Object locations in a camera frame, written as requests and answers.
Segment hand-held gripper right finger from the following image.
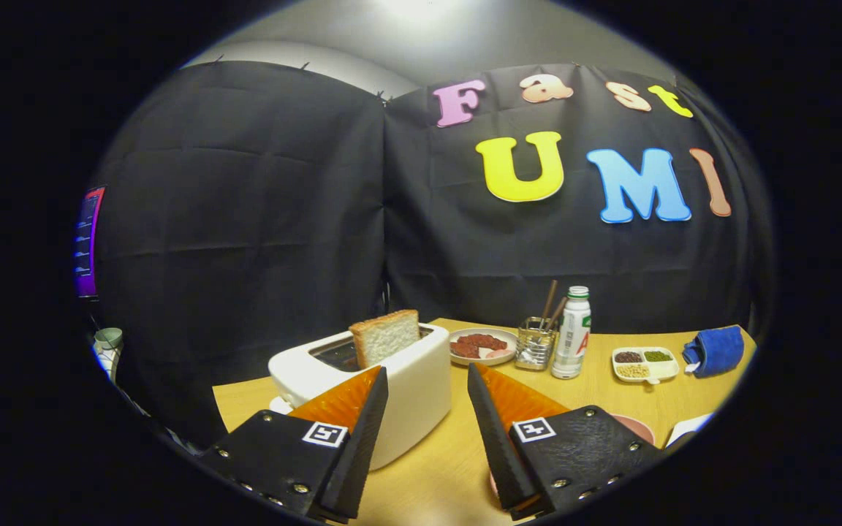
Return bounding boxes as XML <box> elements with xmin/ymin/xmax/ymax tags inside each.
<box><xmin>467</xmin><ymin>362</ymin><xmax>663</xmax><ymax>521</ymax></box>

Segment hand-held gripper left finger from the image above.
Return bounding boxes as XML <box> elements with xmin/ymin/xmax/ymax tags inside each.
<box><xmin>198</xmin><ymin>365</ymin><xmax>390</xmax><ymax>524</ymax></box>

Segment toasted bread slice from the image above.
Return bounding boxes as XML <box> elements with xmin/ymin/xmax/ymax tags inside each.
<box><xmin>349</xmin><ymin>309</ymin><xmax>422</xmax><ymax>369</ymax></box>

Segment white toaster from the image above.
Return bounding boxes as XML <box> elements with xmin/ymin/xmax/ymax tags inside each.
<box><xmin>268</xmin><ymin>322</ymin><xmax>453</xmax><ymax>470</ymax></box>

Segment grey round plate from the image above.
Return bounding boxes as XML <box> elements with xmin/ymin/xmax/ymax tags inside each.
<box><xmin>449</xmin><ymin>327</ymin><xmax>519</xmax><ymax>367</ymax></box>

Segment metal utensil holder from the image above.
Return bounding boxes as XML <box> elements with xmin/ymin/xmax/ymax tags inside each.
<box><xmin>515</xmin><ymin>316</ymin><xmax>559</xmax><ymax>372</ymax></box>

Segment red meat slices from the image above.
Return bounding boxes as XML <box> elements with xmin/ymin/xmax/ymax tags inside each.
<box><xmin>452</xmin><ymin>333</ymin><xmax>509</xmax><ymax>359</ymax></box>

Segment white drink bottle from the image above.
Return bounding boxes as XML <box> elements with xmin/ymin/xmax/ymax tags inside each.
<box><xmin>551</xmin><ymin>286</ymin><xmax>592</xmax><ymax>380</ymax></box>

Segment pink plate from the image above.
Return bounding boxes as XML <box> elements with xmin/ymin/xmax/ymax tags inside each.
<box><xmin>488</xmin><ymin>413</ymin><xmax>656</xmax><ymax>512</ymax></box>

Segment white divided bean dish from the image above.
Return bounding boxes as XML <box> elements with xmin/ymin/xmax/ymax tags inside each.
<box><xmin>611</xmin><ymin>346</ymin><xmax>680</xmax><ymax>385</ymax></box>

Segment white plate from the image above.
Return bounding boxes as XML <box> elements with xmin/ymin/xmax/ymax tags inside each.
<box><xmin>666</xmin><ymin>413</ymin><xmax>716</xmax><ymax>448</ymax></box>

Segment blue towel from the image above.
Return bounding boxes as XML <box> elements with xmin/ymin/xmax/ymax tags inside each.
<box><xmin>682</xmin><ymin>325</ymin><xmax>746</xmax><ymax>378</ymax></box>

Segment black backdrop cloth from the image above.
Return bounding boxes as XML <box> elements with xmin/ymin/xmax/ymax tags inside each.
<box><xmin>85</xmin><ymin>60</ymin><xmax>773</xmax><ymax>446</ymax></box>

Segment lit purple screen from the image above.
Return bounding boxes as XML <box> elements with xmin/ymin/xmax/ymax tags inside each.
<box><xmin>74</xmin><ymin>186</ymin><xmax>107</xmax><ymax>299</ymax></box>

